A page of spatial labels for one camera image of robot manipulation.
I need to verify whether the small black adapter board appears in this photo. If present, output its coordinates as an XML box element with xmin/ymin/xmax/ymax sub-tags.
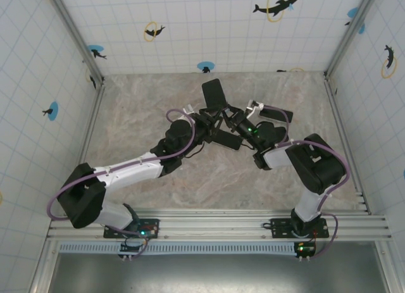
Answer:
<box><xmin>118</xmin><ymin>242</ymin><xmax>143</xmax><ymax>261</ymax></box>
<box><xmin>294</xmin><ymin>241</ymin><xmax>317</xmax><ymax>261</ymax></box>

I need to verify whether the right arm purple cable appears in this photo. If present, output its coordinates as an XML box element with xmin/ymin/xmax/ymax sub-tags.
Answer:
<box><xmin>263</xmin><ymin>105</ymin><xmax>351</xmax><ymax>261</ymax></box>

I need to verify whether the white slotted cable duct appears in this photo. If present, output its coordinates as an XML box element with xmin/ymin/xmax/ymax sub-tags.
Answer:
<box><xmin>58</xmin><ymin>241</ymin><xmax>300</xmax><ymax>255</ymax></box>

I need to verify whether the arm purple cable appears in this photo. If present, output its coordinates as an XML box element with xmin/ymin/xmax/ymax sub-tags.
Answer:
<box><xmin>46</xmin><ymin>108</ymin><xmax>196</xmax><ymax>261</ymax></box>
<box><xmin>263</xmin><ymin>105</ymin><xmax>351</xmax><ymax>261</ymax></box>

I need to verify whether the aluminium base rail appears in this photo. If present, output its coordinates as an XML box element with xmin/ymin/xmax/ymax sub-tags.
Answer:
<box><xmin>46</xmin><ymin>209</ymin><xmax>393</xmax><ymax>243</ymax></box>

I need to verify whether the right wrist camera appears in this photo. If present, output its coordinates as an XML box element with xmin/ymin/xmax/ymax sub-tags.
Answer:
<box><xmin>246</xmin><ymin>99</ymin><xmax>265</xmax><ymax>118</ymax></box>

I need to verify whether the aluminium corner post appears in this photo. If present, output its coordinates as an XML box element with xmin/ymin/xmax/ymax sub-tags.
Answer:
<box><xmin>46</xmin><ymin>0</ymin><xmax>106</xmax><ymax>84</ymax></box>
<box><xmin>324</xmin><ymin>0</ymin><xmax>379</xmax><ymax>78</ymax></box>

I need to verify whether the pale blue-grey phone case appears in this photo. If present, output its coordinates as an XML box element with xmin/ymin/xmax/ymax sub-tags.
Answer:
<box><xmin>201</xmin><ymin>78</ymin><xmax>230</xmax><ymax>110</ymax></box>

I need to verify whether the circuit board with red wires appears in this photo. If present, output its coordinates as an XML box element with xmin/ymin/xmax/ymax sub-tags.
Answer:
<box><xmin>135</xmin><ymin>225</ymin><xmax>159</xmax><ymax>239</ymax></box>

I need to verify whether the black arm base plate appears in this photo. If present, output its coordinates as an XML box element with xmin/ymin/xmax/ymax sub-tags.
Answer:
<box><xmin>103</xmin><ymin>217</ymin><xmax>161</xmax><ymax>240</ymax></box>
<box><xmin>271</xmin><ymin>217</ymin><xmax>330</xmax><ymax>240</ymax></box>

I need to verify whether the grey metal sheet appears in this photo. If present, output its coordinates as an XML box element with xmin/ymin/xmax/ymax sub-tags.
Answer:
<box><xmin>53</xmin><ymin>253</ymin><xmax>389</xmax><ymax>293</ymax></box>

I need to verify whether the black phone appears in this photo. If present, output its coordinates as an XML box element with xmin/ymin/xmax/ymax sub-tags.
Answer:
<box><xmin>258</xmin><ymin>107</ymin><xmax>294</xmax><ymax>123</ymax></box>

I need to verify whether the aluminium side rail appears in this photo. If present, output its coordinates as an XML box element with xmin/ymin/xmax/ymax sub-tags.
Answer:
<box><xmin>78</xmin><ymin>82</ymin><xmax>108</xmax><ymax>167</ymax></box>
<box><xmin>325</xmin><ymin>77</ymin><xmax>371</xmax><ymax>215</ymax></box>

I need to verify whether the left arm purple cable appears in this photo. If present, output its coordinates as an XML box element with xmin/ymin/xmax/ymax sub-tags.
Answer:
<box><xmin>46</xmin><ymin>108</ymin><xmax>196</xmax><ymax>261</ymax></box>

